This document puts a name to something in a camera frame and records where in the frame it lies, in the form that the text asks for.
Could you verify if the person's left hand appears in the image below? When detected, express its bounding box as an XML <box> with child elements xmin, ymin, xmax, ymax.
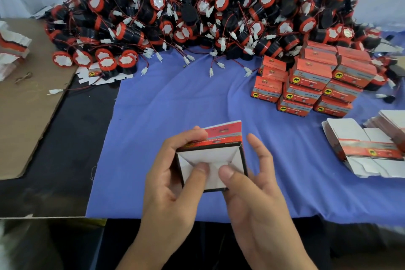
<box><xmin>133</xmin><ymin>126</ymin><xmax>211</xmax><ymax>261</ymax></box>

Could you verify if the person's right hand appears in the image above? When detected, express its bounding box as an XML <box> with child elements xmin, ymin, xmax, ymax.
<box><xmin>218</xmin><ymin>134</ymin><xmax>309</xmax><ymax>264</ymax></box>

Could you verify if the stack of paper boxes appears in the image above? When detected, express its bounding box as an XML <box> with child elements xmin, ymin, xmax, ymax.
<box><xmin>321</xmin><ymin>110</ymin><xmax>405</xmax><ymax>179</ymax></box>
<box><xmin>0</xmin><ymin>21</ymin><xmax>32</xmax><ymax>82</ymax></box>

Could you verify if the pile of black red buzzers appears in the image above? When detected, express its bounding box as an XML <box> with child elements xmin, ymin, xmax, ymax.
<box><xmin>43</xmin><ymin>0</ymin><xmax>405</xmax><ymax>87</ymax></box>

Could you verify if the person's left forearm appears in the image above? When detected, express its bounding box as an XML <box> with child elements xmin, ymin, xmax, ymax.
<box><xmin>117</xmin><ymin>248</ymin><xmax>184</xmax><ymax>270</ymax></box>

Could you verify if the blue cloth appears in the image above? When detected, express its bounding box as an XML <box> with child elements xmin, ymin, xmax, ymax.
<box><xmin>85</xmin><ymin>32</ymin><xmax>405</xmax><ymax>226</ymax></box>

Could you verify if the brown cardboard sheet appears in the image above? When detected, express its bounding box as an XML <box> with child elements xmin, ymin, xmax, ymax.
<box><xmin>0</xmin><ymin>18</ymin><xmax>78</xmax><ymax>181</ymax></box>

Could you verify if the rubber band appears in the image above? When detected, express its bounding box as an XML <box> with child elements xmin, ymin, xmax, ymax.
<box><xmin>15</xmin><ymin>72</ymin><xmax>34</xmax><ymax>84</ymax></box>

